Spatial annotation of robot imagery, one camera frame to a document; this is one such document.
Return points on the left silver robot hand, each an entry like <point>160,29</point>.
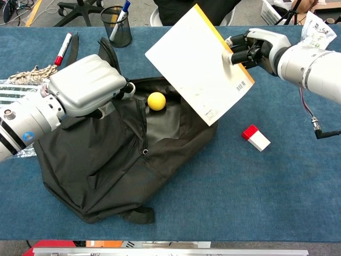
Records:
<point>85,85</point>

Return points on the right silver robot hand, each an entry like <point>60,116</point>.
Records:
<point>271,40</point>

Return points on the black fabric backpack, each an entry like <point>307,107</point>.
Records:
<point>106,160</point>

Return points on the white and yellow book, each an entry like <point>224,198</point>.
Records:
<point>191,66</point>

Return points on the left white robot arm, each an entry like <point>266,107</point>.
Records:
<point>26,125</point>

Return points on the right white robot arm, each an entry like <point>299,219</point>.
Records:
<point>314,69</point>

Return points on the seated person in black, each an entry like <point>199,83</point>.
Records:
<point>175,13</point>

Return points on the white plastic basket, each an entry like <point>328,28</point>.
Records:
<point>271,12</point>

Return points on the black tripod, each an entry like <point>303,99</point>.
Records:
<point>290,13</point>

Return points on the red-capped white marker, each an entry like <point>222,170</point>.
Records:
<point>63,49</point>

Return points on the peanut snack bag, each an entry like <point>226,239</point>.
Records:
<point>317,34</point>

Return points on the black mesh pen holder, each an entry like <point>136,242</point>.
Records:
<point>123,33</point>

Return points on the blue-capped white marker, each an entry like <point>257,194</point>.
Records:
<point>118,22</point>

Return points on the striped cloth in plastic bag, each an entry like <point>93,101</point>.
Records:
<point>13,92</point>

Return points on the yellow ball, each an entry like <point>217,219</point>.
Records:
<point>156,101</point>

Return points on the black office chair base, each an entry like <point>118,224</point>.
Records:
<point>80,10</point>

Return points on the red and white block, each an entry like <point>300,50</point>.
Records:
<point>257,140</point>

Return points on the blue table cover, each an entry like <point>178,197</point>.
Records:
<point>253,200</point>

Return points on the red box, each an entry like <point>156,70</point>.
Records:
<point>53,244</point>

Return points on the aluminium rail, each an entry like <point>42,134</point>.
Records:
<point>170,251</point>

